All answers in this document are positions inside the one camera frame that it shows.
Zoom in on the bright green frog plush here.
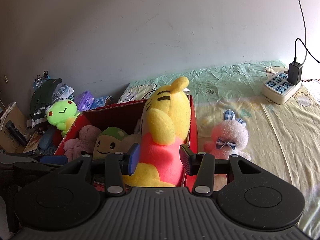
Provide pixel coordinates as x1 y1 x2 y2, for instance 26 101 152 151
46 99 80 137

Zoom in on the pink plush bear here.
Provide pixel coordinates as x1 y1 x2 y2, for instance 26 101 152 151
63 125 101 162

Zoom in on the green pickle plush toy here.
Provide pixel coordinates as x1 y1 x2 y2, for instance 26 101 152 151
92 127 127 160

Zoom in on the white plush bunny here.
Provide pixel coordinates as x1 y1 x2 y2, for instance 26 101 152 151
121 119 141 153

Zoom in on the white power strip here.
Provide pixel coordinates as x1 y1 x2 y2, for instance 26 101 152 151
261 70 302 105

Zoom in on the black power adapter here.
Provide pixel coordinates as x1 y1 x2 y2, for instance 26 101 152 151
287 61 303 85

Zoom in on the blue white patterned cloth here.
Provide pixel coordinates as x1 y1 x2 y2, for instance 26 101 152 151
90 96 114 110

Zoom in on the dark green garment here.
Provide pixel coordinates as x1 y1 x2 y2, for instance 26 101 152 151
30 78 62 115

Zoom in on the purple plastic pouch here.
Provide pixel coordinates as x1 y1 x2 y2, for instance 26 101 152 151
74 90 94 112

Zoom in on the green cartoon bed sheet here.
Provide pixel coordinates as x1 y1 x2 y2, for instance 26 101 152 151
117 60 320 238

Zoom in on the cardboard box on floor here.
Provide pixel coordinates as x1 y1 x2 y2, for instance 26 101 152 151
0 102 28 153

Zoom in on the yellow tiger plush toy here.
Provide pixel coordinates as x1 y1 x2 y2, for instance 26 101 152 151
123 76 191 187

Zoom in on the black charging cable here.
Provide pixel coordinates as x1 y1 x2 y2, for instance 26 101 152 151
293 37 320 66

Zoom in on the red cardboard box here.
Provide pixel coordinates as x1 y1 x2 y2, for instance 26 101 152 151
54 95 199 191

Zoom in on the pink bunny plush toy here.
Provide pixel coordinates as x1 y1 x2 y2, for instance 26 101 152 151
203 109 252 190

